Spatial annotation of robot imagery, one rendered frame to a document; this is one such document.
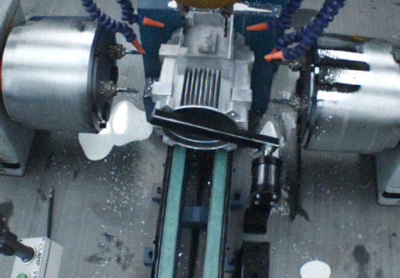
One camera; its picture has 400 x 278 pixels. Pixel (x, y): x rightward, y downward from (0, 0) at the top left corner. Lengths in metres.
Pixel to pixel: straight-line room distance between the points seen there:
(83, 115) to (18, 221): 0.36
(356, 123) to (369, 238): 0.33
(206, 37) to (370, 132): 0.38
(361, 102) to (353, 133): 0.07
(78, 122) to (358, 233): 0.67
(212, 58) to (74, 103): 0.28
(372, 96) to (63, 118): 0.61
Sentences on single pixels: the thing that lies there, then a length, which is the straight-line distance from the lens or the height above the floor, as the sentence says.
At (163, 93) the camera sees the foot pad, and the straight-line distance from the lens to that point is 1.07.
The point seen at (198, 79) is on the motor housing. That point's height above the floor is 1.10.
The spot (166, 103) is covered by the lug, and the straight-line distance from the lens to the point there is 1.04.
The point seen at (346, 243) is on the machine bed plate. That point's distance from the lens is 1.26.
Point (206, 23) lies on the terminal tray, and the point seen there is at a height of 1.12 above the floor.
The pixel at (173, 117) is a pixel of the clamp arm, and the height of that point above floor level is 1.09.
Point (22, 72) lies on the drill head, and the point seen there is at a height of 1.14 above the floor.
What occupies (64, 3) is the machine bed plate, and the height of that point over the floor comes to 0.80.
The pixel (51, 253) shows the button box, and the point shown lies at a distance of 0.96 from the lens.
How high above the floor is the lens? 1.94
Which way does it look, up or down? 58 degrees down
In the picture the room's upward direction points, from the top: straight up
